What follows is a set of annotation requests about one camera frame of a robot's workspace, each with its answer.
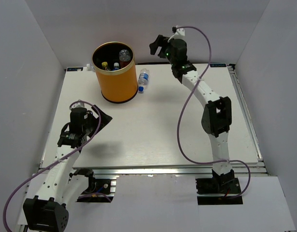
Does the red label plastic bottle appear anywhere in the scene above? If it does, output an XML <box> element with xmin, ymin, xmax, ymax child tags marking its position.
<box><xmin>119</xmin><ymin>49</ymin><xmax>131</xmax><ymax>68</ymax></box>

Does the orange cylindrical bin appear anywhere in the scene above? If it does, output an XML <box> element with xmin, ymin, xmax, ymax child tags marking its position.
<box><xmin>92</xmin><ymin>42</ymin><xmax>138</xmax><ymax>104</ymax></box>

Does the white connector behind bin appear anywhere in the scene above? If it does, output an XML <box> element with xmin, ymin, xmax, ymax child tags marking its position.
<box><xmin>87</xmin><ymin>63</ymin><xmax>95</xmax><ymax>72</ymax></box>

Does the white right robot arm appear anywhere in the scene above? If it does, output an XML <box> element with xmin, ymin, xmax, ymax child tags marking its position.
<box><xmin>149</xmin><ymin>35</ymin><xmax>235</xmax><ymax>193</ymax></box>

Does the yellow cap clear bottle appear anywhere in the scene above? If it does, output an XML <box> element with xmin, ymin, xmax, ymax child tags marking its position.
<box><xmin>102</xmin><ymin>62</ymin><xmax>111</xmax><ymax>71</ymax></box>

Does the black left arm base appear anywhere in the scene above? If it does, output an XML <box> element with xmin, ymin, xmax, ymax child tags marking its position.
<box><xmin>69</xmin><ymin>169</ymin><xmax>116</xmax><ymax>203</ymax></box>

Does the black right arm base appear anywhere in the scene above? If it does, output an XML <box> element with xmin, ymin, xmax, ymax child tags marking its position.
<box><xmin>196</xmin><ymin>178</ymin><xmax>243</xmax><ymax>205</ymax></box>

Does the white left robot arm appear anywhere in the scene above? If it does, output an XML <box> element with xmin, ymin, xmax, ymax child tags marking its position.
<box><xmin>23</xmin><ymin>103</ymin><xmax>112</xmax><ymax>232</ymax></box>

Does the blue label plastic bottle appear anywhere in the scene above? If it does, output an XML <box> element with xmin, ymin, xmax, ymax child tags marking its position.
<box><xmin>137</xmin><ymin>68</ymin><xmax>150</xmax><ymax>93</ymax></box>

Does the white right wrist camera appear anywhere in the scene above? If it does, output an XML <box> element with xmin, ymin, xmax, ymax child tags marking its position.
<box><xmin>171</xmin><ymin>26</ymin><xmax>185</xmax><ymax>39</ymax></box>

